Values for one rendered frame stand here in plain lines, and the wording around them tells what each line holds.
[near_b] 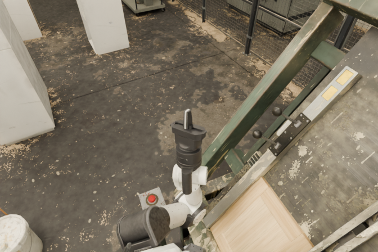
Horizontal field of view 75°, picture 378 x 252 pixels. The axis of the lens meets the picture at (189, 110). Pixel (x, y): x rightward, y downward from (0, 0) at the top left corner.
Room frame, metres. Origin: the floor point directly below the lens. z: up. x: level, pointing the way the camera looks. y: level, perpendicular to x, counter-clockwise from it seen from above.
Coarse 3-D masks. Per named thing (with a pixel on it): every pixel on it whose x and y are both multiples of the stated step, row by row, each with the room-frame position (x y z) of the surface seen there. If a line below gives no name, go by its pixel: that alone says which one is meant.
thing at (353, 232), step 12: (372, 204) 0.33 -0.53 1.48; (360, 216) 0.31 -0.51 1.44; (372, 216) 0.31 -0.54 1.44; (348, 228) 0.29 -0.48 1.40; (360, 228) 0.28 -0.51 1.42; (372, 228) 0.27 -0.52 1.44; (324, 240) 0.28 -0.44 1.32; (336, 240) 0.27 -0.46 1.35; (348, 240) 0.28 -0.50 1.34; (360, 240) 0.26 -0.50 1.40
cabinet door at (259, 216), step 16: (256, 192) 0.52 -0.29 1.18; (272, 192) 0.50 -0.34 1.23; (240, 208) 0.50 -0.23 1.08; (256, 208) 0.47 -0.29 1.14; (272, 208) 0.45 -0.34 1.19; (224, 224) 0.47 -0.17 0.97; (240, 224) 0.44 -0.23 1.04; (256, 224) 0.42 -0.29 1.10; (272, 224) 0.40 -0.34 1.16; (288, 224) 0.38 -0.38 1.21; (224, 240) 0.41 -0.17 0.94; (240, 240) 0.39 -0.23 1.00; (256, 240) 0.37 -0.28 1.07; (272, 240) 0.35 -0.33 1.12; (288, 240) 0.33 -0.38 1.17; (304, 240) 0.32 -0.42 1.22
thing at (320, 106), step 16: (352, 80) 0.68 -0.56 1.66; (320, 96) 0.69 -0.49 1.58; (336, 96) 0.66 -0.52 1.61; (304, 112) 0.68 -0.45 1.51; (320, 112) 0.65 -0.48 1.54; (304, 128) 0.63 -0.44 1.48; (272, 160) 0.59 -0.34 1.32; (256, 176) 0.57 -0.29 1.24; (240, 192) 0.54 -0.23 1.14; (224, 208) 0.52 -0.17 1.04; (208, 224) 0.49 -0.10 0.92
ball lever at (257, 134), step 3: (258, 129) 0.65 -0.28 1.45; (255, 132) 0.63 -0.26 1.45; (258, 132) 0.63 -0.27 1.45; (261, 132) 0.64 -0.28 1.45; (255, 135) 0.63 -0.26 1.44; (258, 135) 0.62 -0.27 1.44; (261, 135) 0.63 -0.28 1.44; (255, 138) 0.62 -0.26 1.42; (258, 138) 0.62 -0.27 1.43; (264, 138) 0.63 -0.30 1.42; (267, 138) 0.63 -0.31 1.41; (270, 141) 0.62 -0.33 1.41; (273, 144) 0.62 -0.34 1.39; (276, 144) 0.62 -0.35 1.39; (279, 144) 0.62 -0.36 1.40; (276, 147) 0.61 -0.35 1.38; (279, 147) 0.61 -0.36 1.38
